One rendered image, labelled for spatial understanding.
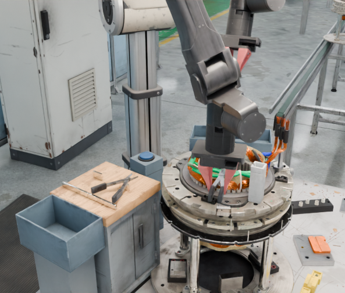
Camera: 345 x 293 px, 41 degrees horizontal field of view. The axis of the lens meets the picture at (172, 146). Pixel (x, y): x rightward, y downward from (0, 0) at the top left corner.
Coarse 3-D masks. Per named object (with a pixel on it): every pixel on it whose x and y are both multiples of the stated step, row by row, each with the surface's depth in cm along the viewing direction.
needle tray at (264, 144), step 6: (198, 126) 149; (204, 126) 149; (192, 132) 144; (198, 132) 150; (204, 132) 150; (264, 132) 146; (270, 132) 144; (192, 138) 140; (198, 138) 149; (204, 138) 149; (264, 138) 147; (270, 138) 142; (192, 144) 141; (246, 144) 138; (252, 144) 138; (258, 144) 137; (264, 144) 137; (270, 144) 137; (258, 150) 138; (264, 150) 138; (270, 150) 138; (270, 156) 138
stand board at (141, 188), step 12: (96, 168) 123; (108, 168) 123; (120, 168) 123; (72, 180) 117; (84, 180) 117; (96, 180) 117; (108, 180) 117; (132, 180) 117; (144, 180) 117; (156, 180) 117; (60, 192) 112; (72, 192) 112; (108, 192) 112; (132, 192) 112; (144, 192) 112; (156, 192) 116; (84, 204) 108; (96, 204) 108; (120, 204) 108; (132, 204) 109; (108, 216) 103; (120, 216) 107
